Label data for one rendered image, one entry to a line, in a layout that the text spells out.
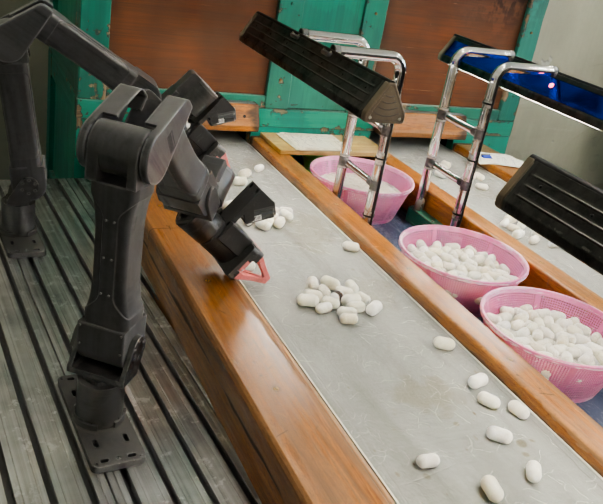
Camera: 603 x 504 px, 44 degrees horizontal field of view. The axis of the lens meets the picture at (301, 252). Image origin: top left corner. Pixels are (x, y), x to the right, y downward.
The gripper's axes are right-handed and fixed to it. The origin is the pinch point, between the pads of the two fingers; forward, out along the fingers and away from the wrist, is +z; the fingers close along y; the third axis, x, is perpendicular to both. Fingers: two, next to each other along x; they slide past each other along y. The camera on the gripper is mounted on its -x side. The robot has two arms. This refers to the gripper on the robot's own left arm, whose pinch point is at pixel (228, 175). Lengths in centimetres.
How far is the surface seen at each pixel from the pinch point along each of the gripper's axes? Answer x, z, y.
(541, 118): -126, 185, 148
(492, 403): -6, 16, -74
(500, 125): -70, 80, 44
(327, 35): -35.0, -5.2, 2.8
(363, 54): -34.9, -4.8, -12.8
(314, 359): 9, 1, -57
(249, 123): -12.2, 14.5, 38.4
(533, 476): -3, 12, -88
